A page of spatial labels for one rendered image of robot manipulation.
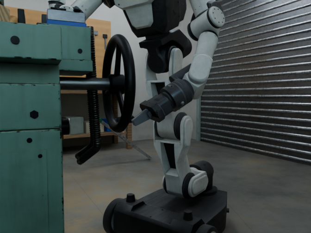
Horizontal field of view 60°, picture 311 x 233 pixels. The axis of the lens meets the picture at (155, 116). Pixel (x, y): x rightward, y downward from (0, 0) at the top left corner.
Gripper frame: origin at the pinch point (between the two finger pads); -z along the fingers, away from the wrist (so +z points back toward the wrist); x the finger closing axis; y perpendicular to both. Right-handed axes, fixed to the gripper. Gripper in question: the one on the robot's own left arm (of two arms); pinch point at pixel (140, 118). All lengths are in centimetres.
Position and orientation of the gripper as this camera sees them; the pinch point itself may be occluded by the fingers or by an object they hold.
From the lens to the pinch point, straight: 84.4
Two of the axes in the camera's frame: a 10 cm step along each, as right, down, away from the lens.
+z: 7.9, -5.3, 3.1
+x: -4.5, -1.7, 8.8
